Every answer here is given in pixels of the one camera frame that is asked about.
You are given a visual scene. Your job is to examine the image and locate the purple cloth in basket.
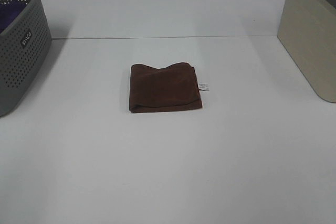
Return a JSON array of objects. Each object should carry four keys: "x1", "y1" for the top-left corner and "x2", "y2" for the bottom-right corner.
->
[{"x1": 0, "y1": 1, "x2": 27, "y2": 32}]

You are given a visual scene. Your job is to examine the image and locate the grey perforated laundry basket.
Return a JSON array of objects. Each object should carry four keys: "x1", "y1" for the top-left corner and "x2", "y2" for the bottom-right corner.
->
[{"x1": 1, "y1": 0, "x2": 51, "y2": 116}]

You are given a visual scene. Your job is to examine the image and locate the brown towel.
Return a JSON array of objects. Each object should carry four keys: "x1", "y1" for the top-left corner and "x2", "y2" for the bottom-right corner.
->
[{"x1": 129, "y1": 62, "x2": 203, "y2": 113}]

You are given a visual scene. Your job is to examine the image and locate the beige storage bin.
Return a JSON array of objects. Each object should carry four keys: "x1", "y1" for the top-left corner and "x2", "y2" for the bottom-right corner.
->
[{"x1": 277, "y1": 0, "x2": 335, "y2": 103}]

